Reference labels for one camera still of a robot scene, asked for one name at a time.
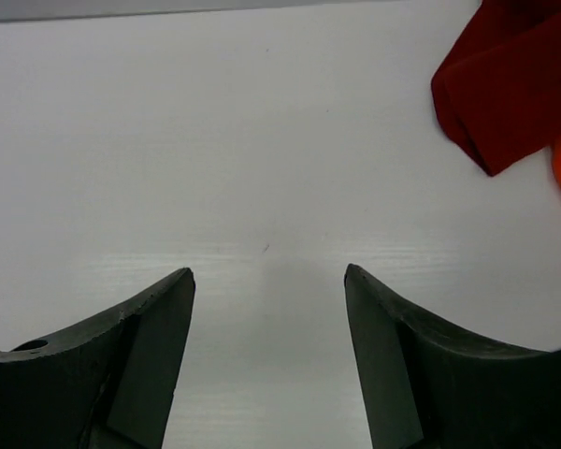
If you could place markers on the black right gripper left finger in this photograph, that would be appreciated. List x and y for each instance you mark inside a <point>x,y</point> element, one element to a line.
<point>107,381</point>

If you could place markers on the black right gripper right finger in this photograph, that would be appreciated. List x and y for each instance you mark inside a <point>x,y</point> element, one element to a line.
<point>429,383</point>

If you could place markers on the dark red t shirt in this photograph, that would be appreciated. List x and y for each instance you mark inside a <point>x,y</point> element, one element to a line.
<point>497,93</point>

